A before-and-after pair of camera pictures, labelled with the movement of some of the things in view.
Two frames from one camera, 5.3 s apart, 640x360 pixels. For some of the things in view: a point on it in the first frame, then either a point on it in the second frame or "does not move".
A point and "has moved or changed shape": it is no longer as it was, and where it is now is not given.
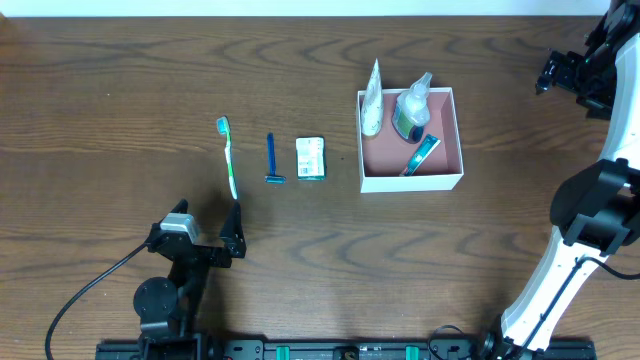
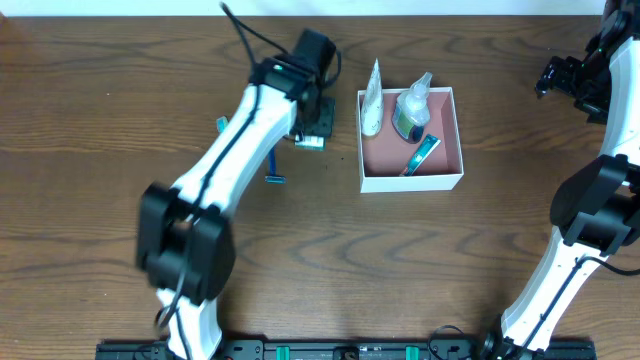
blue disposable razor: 273,178 does not move
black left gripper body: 201,251 → 320,125
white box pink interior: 383,157 does not move
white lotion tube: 373,108 does not move
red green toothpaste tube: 421,156 does not move
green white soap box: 310,158 has moved or changed shape
